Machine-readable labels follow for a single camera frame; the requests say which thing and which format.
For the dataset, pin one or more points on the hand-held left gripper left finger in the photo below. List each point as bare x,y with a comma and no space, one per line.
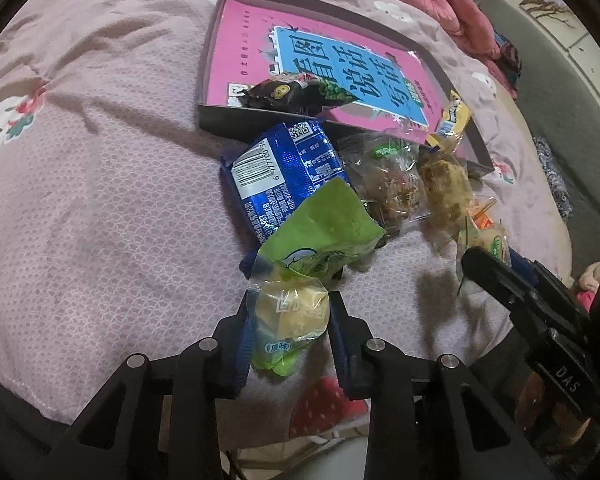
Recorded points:
241,355

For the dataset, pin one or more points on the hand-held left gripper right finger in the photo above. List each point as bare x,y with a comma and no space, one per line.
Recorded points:
341,345

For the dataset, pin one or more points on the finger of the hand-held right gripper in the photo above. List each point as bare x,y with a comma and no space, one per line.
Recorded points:
495,272
525,265

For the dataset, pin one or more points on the round cake packet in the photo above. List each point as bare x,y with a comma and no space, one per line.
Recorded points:
492,241

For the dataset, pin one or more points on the clear packet of crumbly cake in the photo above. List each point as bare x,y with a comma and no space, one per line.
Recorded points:
447,182

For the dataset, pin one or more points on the clear packet with green label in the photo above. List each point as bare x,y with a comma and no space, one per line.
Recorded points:
395,190

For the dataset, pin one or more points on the small yellow snack packet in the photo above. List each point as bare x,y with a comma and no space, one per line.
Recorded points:
452,120

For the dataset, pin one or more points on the blue biscuit packet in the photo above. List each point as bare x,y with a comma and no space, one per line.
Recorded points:
285,170

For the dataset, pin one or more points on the dark shallow cardboard box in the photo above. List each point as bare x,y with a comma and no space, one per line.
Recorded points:
215,119

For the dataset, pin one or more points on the black and green snack packet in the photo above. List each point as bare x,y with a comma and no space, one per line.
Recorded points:
285,95

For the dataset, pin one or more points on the person's right hand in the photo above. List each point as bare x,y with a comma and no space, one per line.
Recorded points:
545,407

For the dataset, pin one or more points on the pink plush toy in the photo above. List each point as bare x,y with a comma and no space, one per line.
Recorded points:
587,282

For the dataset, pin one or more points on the blue patterned cloth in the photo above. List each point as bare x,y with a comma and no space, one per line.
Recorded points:
555,180

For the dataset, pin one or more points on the grey quilted headboard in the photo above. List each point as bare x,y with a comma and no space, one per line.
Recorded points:
555,110

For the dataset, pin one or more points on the striped dark clothes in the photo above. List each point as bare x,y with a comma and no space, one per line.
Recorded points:
510,60

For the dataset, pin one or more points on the wall painting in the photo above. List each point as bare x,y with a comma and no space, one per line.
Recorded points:
555,5

